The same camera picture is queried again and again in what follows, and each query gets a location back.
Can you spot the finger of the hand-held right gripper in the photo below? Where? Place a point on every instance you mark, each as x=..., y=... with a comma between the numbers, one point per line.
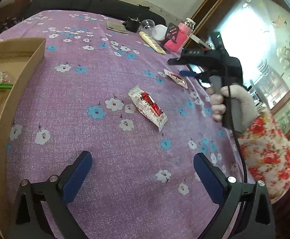
x=188, y=73
x=197, y=57

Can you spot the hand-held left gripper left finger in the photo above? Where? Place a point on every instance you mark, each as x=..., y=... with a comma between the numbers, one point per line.
x=76, y=176

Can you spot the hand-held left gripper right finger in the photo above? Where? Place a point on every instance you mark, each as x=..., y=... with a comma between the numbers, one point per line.
x=209, y=179

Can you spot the small white red snack packet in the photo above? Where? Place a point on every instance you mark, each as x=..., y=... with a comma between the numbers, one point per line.
x=176, y=78

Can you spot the shallow cardboard box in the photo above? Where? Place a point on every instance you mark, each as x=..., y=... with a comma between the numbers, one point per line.
x=23, y=79

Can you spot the floral sleeved right forearm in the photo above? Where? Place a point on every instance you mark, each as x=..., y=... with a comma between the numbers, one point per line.
x=267, y=154

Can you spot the person's right hand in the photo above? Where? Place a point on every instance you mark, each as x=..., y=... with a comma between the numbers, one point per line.
x=245, y=107

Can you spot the pink plastic jar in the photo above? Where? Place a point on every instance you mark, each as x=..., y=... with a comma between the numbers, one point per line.
x=181, y=39

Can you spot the black slotted tool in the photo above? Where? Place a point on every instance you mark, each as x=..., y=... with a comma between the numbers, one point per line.
x=172, y=32

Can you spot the white round lid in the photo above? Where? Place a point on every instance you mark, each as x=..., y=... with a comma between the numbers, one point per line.
x=160, y=31

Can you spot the purple floral tablecloth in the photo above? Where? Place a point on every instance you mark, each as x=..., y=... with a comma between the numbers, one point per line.
x=85, y=129

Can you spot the cream tube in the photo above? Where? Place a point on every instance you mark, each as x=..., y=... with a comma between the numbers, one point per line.
x=151, y=42

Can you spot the wooden glass cabinet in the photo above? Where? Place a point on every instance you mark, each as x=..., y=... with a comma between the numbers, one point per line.
x=272, y=29

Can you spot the clear plastic cup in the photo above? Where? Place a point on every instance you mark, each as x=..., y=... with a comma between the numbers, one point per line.
x=148, y=24

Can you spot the small black device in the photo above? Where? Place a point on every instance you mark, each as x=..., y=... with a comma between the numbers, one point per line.
x=132, y=25

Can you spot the olive green pouch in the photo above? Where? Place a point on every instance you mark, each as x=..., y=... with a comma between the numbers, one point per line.
x=116, y=27

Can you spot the black leather sofa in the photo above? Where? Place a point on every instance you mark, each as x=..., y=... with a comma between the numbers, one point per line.
x=67, y=3

